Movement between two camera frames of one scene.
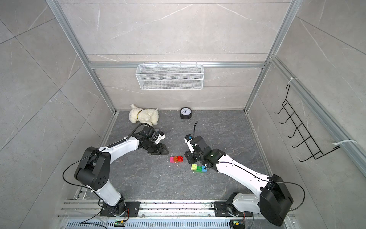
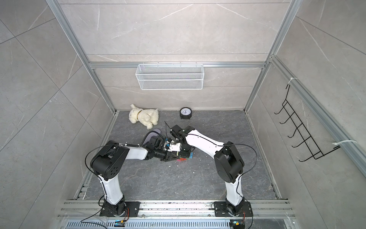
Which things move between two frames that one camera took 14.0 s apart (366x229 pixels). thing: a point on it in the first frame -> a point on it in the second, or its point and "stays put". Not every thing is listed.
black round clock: x=185 y=113 stays put
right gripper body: x=193 y=157 -> x=185 y=151
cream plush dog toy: x=150 y=116 stays put
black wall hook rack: x=316 y=152 stays put
